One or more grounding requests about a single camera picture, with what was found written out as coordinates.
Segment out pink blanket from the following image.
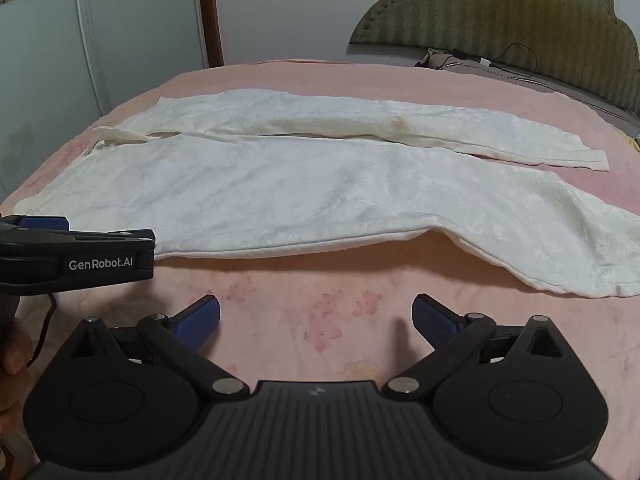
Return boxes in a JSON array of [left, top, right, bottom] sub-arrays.
[[0, 57, 640, 480]]

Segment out white floral wardrobe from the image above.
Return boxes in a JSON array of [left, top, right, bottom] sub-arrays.
[[0, 0, 208, 201]]

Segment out dark gripper cable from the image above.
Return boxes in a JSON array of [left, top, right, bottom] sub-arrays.
[[29, 293, 59, 367]]

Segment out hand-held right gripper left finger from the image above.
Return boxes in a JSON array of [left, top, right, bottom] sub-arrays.
[[70, 295, 251, 403]]

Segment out yellow cloth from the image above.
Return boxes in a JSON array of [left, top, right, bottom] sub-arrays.
[[617, 125, 640, 154]]

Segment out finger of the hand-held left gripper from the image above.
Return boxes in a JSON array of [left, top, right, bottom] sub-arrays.
[[0, 215, 70, 234]]

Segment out brown wooden post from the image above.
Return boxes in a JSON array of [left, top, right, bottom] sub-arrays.
[[195, 0, 225, 69]]

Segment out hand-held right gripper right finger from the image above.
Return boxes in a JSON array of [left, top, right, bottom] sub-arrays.
[[382, 295, 571, 402]]

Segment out black cable on bed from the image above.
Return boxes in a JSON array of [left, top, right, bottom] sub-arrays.
[[415, 49, 640, 128]]

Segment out person's left hand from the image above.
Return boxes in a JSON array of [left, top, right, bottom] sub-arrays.
[[0, 316, 33, 461]]

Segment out olive padded headboard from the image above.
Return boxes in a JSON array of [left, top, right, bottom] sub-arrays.
[[348, 0, 640, 111]]

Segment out white pants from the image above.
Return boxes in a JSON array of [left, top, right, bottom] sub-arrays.
[[12, 89, 640, 298]]

